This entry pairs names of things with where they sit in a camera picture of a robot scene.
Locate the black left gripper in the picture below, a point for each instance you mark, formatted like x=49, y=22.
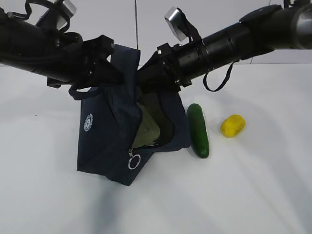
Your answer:
x=86, y=65

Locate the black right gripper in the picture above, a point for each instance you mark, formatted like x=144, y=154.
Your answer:
x=162, y=72

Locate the navy blue lunch bag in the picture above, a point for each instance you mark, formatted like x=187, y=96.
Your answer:
x=110, y=118

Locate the green lidded glass container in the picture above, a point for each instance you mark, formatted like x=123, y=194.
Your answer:
x=148, y=132

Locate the dark green cucumber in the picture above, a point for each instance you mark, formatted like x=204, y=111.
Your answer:
x=198, y=131

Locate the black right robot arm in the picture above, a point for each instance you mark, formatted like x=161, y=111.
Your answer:
x=264, y=30

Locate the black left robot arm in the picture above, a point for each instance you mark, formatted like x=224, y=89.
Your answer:
x=49, y=50

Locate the yellow lemon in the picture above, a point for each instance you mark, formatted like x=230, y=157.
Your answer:
x=232, y=125

